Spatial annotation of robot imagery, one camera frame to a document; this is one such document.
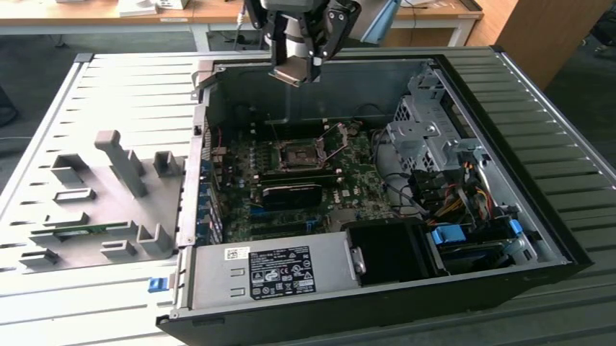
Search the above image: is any silver chipset heatsink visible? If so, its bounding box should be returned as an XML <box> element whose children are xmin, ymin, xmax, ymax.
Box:
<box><xmin>326</xmin><ymin>208</ymin><xmax>360</xmax><ymax>231</ymax></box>

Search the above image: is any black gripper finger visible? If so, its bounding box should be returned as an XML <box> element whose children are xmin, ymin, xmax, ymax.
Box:
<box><xmin>263</xmin><ymin>9</ymin><xmax>292</xmax><ymax>76</ymax></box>
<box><xmin>296</xmin><ymin>0</ymin><xmax>364</xmax><ymax>84</ymax></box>

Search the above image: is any black PC case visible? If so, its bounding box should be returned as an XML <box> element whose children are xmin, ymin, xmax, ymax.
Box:
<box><xmin>154</xmin><ymin>53</ymin><xmax>594</xmax><ymax>346</ymax></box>

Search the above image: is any wooden desk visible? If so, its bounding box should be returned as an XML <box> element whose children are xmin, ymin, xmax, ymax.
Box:
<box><xmin>0</xmin><ymin>0</ymin><xmax>485</xmax><ymax>55</ymax></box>

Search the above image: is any metal socket cover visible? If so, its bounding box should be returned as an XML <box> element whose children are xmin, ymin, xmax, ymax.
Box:
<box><xmin>316</xmin><ymin>122</ymin><xmax>360</xmax><ymax>163</ymax></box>

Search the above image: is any black fan shroud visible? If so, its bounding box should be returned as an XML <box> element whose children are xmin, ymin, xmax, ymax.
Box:
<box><xmin>342</xmin><ymin>217</ymin><xmax>433</xmax><ymax>286</ymax></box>

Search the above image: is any black office chair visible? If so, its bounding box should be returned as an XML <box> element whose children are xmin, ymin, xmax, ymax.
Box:
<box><xmin>590</xmin><ymin>10</ymin><xmax>616</xmax><ymax>61</ymax></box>

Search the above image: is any silver square CPU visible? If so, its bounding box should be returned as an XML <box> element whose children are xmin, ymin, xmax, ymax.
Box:
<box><xmin>267</xmin><ymin>55</ymin><xmax>313</xmax><ymax>89</ymax></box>

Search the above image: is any black floor object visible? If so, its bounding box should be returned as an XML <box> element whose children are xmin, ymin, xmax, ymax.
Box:
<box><xmin>0</xmin><ymin>84</ymin><xmax>20</xmax><ymax>128</ymax></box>

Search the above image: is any silver drive cage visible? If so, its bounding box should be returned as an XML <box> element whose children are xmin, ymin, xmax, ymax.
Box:
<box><xmin>384</xmin><ymin>61</ymin><xmax>488</xmax><ymax>174</ymax></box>

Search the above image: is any silver power supply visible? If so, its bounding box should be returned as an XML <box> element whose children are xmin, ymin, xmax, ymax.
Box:
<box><xmin>185</xmin><ymin>230</ymin><xmax>368</xmax><ymax>311</ymax></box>

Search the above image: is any black round cable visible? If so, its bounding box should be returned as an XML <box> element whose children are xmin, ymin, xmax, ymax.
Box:
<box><xmin>377</xmin><ymin>129</ymin><xmax>425</xmax><ymax>221</ymax></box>

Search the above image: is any black expansion slot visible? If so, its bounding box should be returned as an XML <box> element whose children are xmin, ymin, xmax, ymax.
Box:
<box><xmin>250</xmin><ymin>220</ymin><xmax>314</xmax><ymax>231</ymax></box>
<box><xmin>250</xmin><ymin>229</ymin><xmax>317</xmax><ymax>241</ymax></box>

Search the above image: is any white box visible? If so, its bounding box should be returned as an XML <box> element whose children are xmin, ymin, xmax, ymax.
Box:
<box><xmin>118</xmin><ymin>0</ymin><xmax>161</xmax><ymax>18</ymax></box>

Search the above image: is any green motherboard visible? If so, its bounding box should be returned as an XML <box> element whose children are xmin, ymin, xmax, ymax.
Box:
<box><xmin>209</xmin><ymin>120</ymin><xmax>428</xmax><ymax>244</ymax></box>

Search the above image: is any grey metal bracket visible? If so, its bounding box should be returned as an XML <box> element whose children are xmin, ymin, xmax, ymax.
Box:
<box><xmin>190</xmin><ymin>59</ymin><xmax>221</xmax><ymax>106</ymax></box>

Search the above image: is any green RAM stick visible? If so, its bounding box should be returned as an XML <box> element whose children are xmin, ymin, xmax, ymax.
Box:
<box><xmin>46</xmin><ymin>222</ymin><xmax>127</xmax><ymax>239</ymax></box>

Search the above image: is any wooden cabinet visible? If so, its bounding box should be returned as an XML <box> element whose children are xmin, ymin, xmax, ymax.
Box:
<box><xmin>465</xmin><ymin>0</ymin><xmax>616</xmax><ymax>91</ymax></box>

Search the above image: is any grey parts rack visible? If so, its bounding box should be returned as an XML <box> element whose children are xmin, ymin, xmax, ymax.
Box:
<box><xmin>16</xmin><ymin>129</ymin><xmax>190</xmax><ymax>275</ymax></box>

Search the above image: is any blue disk carrier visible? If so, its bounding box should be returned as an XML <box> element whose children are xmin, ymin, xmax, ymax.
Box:
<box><xmin>429</xmin><ymin>222</ymin><xmax>515</xmax><ymax>277</ymax></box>

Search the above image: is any blue plastic clip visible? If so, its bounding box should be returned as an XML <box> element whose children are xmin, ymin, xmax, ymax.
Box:
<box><xmin>146</xmin><ymin>275</ymin><xmax>174</xmax><ymax>295</ymax></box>

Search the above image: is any coloured power wire bundle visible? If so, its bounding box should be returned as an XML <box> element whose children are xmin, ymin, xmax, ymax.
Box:
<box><xmin>422</xmin><ymin>161</ymin><xmax>497</xmax><ymax>230</ymax></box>

